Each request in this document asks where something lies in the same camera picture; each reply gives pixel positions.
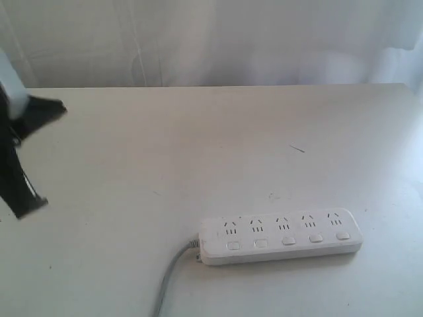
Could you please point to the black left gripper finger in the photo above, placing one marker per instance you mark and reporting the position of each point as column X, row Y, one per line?
column 38, row 113
column 16, row 190

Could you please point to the white five-outlet power strip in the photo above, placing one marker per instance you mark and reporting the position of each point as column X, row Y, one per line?
column 240, row 239

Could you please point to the white sheer curtain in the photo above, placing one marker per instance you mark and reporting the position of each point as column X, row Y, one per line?
column 213, row 43

